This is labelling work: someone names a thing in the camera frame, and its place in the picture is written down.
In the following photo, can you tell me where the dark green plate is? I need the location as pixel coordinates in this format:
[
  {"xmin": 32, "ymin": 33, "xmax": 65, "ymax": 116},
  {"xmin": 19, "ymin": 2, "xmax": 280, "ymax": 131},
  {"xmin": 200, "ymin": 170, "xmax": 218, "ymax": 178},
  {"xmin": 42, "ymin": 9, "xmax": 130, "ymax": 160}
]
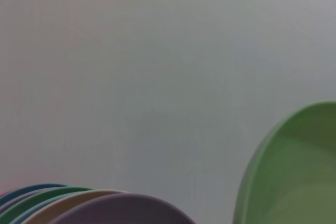
[{"xmin": 0, "ymin": 186, "xmax": 95, "ymax": 224}]

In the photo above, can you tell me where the beige plate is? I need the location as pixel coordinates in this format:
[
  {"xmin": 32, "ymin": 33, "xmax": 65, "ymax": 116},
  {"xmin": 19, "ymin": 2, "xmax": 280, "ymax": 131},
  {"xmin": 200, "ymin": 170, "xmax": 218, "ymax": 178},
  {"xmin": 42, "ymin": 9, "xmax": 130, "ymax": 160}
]
[{"xmin": 25, "ymin": 189, "xmax": 129, "ymax": 224}]

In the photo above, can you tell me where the teal blue plate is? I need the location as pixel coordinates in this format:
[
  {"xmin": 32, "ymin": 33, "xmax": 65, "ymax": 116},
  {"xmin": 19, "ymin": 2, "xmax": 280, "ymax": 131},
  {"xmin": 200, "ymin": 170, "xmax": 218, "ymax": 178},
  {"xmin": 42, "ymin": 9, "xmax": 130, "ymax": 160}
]
[{"xmin": 0, "ymin": 183, "xmax": 68, "ymax": 206}]

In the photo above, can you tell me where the grey purple plate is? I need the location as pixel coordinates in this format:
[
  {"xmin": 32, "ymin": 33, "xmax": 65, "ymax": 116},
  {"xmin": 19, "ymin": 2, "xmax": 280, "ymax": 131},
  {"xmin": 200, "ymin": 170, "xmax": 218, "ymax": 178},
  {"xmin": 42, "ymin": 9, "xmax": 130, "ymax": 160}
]
[{"xmin": 0, "ymin": 188, "xmax": 48, "ymax": 211}]

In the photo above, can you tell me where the light green plate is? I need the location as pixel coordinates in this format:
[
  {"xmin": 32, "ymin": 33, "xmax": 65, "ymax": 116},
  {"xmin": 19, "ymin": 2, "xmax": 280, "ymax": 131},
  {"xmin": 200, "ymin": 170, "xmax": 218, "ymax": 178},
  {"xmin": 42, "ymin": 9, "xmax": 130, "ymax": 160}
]
[{"xmin": 232, "ymin": 100, "xmax": 336, "ymax": 224}]

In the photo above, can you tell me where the light blue plate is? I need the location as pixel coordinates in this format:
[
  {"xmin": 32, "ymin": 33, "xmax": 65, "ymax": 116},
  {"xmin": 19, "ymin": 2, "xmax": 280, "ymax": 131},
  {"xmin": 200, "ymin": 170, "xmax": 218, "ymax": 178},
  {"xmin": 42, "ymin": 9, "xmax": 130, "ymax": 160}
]
[{"xmin": 10, "ymin": 191, "xmax": 79, "ymax": 224}]

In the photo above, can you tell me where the lilac plate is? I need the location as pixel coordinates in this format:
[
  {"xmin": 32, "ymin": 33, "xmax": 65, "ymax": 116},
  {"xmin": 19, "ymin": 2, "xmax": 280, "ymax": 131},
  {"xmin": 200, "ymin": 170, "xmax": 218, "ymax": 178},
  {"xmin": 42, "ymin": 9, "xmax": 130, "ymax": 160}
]
[{"xmin": 48, "ymin": 194, "xmax": 196, "ymax": 224}]

